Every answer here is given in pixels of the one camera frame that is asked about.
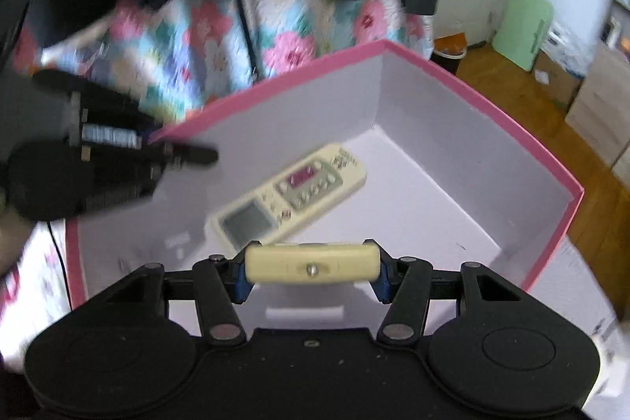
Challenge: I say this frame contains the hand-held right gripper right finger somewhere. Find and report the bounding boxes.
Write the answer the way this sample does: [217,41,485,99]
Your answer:
[363,239,523,347]

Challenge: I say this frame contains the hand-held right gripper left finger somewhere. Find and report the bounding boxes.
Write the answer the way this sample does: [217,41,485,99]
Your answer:
[105,248,257,348]

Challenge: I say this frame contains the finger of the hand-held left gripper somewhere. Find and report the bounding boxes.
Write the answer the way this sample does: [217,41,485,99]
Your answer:
[74,89,166,133]
[87,142,220,215]

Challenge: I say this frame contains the cream plastic rectangular block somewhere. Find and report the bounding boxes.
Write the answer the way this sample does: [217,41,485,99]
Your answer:
[245,241,381,286]

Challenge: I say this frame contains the cream remote control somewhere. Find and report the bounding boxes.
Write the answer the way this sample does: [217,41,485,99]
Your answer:
[204,143,368,251]

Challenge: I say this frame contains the pink cardboard box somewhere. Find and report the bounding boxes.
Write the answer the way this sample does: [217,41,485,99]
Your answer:
[65,39,586,310]

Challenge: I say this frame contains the floral quilt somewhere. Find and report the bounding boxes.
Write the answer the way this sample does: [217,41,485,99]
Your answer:
[15,0,435,118]

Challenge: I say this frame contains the white bed sheet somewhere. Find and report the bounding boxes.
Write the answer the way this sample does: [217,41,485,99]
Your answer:
[0,223,620,398]

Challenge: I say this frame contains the black bin with orange bag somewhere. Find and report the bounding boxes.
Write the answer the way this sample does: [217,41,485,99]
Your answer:
[432,33,468,75]

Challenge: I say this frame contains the wooden shelf drawer cabinet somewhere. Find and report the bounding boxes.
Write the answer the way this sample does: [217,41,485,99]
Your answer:
[564,0,630,176]

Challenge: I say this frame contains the green folding board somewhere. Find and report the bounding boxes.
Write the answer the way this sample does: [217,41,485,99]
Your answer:
[492,0,555,72]

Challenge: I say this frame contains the white plastic bags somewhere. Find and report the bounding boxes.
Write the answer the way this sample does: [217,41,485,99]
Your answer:
[545,21,594,74]

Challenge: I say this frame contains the black cable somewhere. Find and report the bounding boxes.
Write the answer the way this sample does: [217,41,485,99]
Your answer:
[46,220,70,288]

